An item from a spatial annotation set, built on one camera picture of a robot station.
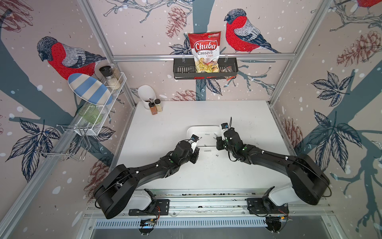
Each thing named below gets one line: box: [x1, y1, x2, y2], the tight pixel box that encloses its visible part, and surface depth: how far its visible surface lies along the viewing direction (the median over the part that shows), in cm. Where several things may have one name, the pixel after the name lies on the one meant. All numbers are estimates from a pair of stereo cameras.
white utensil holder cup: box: [137, 84, 157, 111], surface depth 114 cm
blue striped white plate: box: [67, 72, 113, 106], surface depth 74 cm
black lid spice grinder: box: [98, 65, 121, 91], surface depth 84 cm
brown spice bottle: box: [148, 101, 158, 116], surface depth 112 cm
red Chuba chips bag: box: [188, 30, 222, 73], surface depth 83 cm
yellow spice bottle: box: [154, 98, 163, 113], surface depth 113 cm
